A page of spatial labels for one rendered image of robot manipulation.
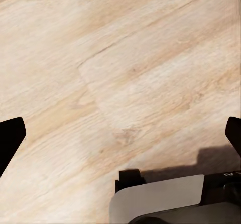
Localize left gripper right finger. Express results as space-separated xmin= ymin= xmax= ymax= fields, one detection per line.
xmin=225 ymin=117 xmax=241 ymax=157

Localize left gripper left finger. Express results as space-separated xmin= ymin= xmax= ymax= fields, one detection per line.
xmin=0 ymin=117 xmax=26 ymax=177

